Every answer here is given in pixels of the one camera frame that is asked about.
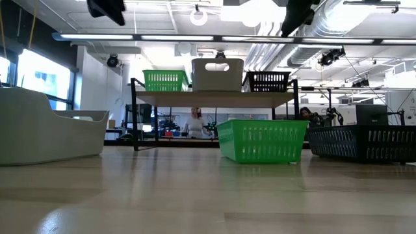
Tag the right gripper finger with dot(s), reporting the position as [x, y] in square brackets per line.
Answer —
[297, 14]

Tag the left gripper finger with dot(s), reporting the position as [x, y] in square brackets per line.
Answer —
[107, 9]

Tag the black slotted plastic basket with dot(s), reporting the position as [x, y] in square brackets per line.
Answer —
[268, 73]
[383, 128]

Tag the green slotted plastic basket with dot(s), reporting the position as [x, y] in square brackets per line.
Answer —
[227, 143]
[165, 81]

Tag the black background robot arm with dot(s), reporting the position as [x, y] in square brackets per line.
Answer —
[334, 115]

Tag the long ceiling light bar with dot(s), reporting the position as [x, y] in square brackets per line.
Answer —
[175, 37]

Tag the black ceiling track fixture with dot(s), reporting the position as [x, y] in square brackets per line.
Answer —
[370, 2]

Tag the person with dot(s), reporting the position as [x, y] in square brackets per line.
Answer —
[307, 115]
[195, 126]

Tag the dark background monitor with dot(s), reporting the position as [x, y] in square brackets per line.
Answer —
[139, 113]

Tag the small cardboard box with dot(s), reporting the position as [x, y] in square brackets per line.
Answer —
[111, 123]

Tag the black computer monitor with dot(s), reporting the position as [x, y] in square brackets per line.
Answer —
[370, 113]

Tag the black equipment stand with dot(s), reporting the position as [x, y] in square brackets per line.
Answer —
[402, 117]

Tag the silver ventilation duct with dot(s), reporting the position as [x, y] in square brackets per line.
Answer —
[305, 55]

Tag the black wall-mounted camera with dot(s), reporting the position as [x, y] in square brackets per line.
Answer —
[112, 61]

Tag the black ceiling camera rig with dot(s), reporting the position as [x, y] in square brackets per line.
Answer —
[331, 57]

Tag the black dome ceiling camera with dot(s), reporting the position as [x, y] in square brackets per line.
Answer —
[220, 54]

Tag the wooden shelf with black frame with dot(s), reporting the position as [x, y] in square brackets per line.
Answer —
[214, 99]

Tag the black aluminium rig frame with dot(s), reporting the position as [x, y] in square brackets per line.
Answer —
[182, 143]

